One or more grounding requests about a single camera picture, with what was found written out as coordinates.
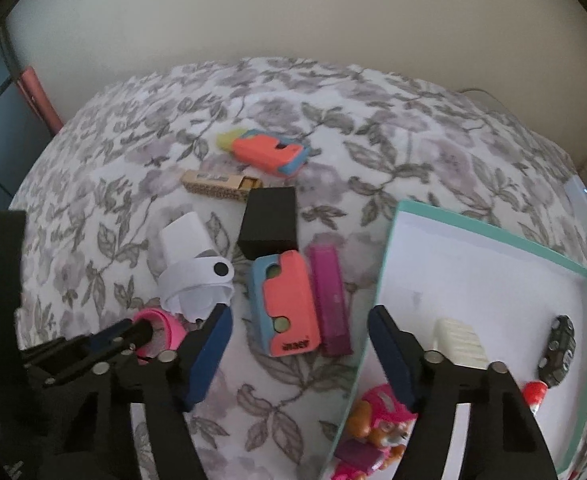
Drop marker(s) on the orange blue yellow-tipped toy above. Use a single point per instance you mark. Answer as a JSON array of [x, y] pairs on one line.
[[263, 152]]

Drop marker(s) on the black rectangular box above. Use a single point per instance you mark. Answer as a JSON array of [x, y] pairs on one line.
[[268, 222]]

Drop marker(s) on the floral grey white blanket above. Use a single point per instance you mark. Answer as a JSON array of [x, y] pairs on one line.
[[273, 410]]

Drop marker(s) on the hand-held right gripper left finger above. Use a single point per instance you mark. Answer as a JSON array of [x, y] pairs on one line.
[[208, 355]]

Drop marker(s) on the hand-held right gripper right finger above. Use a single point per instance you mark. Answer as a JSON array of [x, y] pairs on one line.
[[393, 355]]

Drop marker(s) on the pink board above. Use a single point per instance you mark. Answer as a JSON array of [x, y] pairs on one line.
[[41, 97]]

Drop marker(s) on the teal shallow cardboard box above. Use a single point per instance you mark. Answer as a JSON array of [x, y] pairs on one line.
[[498, 280]]

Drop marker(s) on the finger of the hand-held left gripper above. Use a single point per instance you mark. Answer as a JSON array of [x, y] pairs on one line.
[[103, 362], [98, 337]]

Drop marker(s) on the red white tube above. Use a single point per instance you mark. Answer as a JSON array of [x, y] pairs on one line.
[[536, 395]]

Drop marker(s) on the white power strip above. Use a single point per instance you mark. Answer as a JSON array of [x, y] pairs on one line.
[[583, 210]]

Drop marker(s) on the cream plastic comb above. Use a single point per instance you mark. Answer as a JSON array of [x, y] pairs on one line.
[[461, 342]]

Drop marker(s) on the purple plastic bar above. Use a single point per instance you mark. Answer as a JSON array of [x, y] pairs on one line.
[[329, 300]]

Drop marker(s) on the orange blue toy case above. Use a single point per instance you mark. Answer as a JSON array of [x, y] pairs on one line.
[[288, 305]]

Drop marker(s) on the tan patterned small box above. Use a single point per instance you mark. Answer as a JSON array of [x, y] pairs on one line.
[[213, 186]]

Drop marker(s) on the black toy car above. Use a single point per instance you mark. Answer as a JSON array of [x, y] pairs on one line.
[[558, 350]]

